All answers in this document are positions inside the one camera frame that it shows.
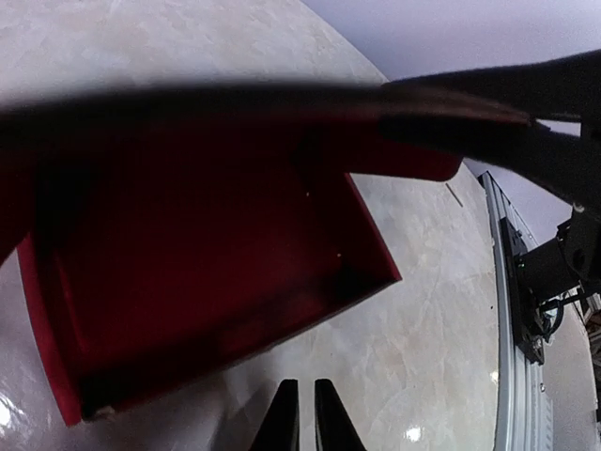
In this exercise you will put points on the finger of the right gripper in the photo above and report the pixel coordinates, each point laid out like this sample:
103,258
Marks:
564,89
562,164

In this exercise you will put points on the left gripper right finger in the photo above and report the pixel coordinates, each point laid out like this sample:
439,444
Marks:
334,429

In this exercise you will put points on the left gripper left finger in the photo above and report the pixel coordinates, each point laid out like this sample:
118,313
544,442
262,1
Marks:
280,428

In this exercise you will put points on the red paper box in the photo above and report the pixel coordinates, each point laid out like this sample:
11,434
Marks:
166,232

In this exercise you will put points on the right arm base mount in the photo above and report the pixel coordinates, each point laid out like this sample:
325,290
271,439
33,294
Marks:
542,281

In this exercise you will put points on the front aluminium rail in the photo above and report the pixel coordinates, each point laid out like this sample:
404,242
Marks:
540,407

